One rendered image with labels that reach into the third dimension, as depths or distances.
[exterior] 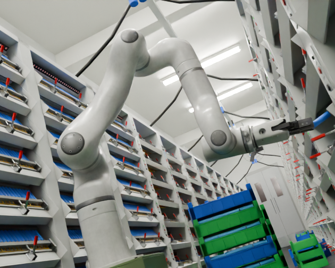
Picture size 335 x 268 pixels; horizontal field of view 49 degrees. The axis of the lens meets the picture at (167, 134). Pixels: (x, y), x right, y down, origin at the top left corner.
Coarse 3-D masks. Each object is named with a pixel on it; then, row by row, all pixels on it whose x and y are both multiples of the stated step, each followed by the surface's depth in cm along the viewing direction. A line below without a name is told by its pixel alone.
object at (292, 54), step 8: (280, 8) 99; (280, 16) 103; (288, 16) 99; (280, 24) 108; (288, 24) 103; (280, 32) 113; (288, 32) 108; (296, 32) 119; (280, 40) 133; (288, 40) 113; (288, 48) 118; (296, 48) 129; (288, 56) 124; (296, 56) 135; (288, 64) 131; (296, 64) 142; (280, 72) 149; (288, 72) 138; (288, 80) 146
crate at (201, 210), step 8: (248, 184) 167; (240, 192) 166; (248, 192) 165; (216, 200) 165; (224, 200) 165; (232, 200) 165; (240, 200) 165; (248, 200) 164; (192, 208) 165; (200, 208) 164; (208, 208) 164; (216, 208) 164; (224, 208) 164; (232, 208) 169; (192, 216) 164; (200, 216) 163; (208, 216) 169
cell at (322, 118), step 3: (327, 111) 107; (324, 114) 107; (327, 114) 107; (330, 114) 107; (321, 117) 107; (324, 117) 107; (327, 117) 107; (315, 120) 108; (318, 120) 107; (321, 120) 107; (324, 120) 107; (315, 123) 107; (318, 123) 107; (315, 126) 108
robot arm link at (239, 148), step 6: (234, 132) 112; (240, 132) 111; (204, 138) 115; (234, 138) 110; (240, 138) 110; (204, 144) 114; (240, 144) 110; (204, 150) 113; (210, 150) 113; (234, 150) 111; (240, 150) 111; (204, 156) 114; (210, 156) 114; (216, 156) 113; (222, 156) 113; (228, 156) 114
